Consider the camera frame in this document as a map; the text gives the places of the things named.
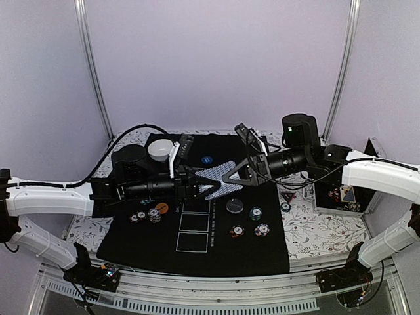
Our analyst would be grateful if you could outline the spread teal poker chips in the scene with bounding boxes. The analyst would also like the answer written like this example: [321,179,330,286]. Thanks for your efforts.
[140,198,156,205]

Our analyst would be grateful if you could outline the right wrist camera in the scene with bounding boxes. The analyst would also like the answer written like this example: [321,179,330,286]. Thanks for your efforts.
[234,123,269,156]

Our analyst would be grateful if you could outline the black poker felt mat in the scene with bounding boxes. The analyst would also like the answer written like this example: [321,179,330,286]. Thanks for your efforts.
[95,132,290,277]

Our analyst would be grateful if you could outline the orange chip pair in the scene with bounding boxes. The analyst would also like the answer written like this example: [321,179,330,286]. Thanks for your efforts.
[129,211,147,224]

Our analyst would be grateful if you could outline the aluminium frame post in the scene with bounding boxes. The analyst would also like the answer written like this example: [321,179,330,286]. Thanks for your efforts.
[74,0,114,140]
[322,0,361,142]

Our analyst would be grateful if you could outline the black dealer button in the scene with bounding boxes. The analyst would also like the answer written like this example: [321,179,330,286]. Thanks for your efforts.
[226,198,244,214]

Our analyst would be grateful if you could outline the white ceramic bowl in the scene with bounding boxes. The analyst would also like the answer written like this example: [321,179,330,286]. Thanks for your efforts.
[147,139,173,163]

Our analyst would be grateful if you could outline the aluminium poker case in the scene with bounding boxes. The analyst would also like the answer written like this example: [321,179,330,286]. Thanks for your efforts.
[312,136,393,217]

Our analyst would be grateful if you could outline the teal poker chip stack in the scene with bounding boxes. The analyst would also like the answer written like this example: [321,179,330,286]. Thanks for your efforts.
[249,207,263,221]

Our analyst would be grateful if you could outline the blue playing card deck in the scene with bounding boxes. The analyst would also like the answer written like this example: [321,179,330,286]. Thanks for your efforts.
[195,161,243,200]

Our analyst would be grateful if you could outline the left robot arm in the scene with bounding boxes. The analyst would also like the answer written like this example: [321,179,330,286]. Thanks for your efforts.
[1,144,221,285]

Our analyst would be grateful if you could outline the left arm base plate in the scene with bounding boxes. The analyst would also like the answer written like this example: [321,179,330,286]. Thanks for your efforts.
[63,263,121,293]

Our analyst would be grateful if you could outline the right aluminium frame post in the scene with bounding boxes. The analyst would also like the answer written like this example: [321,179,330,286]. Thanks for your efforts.
[322,0,361,142]

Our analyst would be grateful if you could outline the black triangular chip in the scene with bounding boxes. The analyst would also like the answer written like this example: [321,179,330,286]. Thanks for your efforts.
[280,192,295,203]

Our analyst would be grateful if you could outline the orange big blind button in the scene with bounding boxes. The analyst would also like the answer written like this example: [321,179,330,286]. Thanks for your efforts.
[156,203,169,215]

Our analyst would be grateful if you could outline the front aluminium rail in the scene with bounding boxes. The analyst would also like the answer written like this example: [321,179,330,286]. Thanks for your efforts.
[28,254,413,314]

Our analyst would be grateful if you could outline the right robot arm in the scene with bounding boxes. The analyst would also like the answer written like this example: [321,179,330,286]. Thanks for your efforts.
[222,113,419,286]

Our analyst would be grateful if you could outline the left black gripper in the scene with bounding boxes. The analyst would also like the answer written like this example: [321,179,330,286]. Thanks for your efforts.
[125,165,221,206]

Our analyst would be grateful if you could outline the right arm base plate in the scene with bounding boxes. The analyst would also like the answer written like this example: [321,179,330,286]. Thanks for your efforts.
[315,261,373,293]

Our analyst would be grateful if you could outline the blue small blind button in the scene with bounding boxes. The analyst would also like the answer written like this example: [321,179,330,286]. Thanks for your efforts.
[201,156,214,165]

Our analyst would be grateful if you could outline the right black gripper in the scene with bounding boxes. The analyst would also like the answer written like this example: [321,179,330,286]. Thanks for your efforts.
[222,148,310,187]

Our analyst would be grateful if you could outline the orange chip stack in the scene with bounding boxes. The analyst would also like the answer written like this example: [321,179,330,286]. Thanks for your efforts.
[229,225,245,238]

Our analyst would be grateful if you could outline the left aluminium frame post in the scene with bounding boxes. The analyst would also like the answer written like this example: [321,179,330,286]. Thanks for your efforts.
[74,0,114,140]

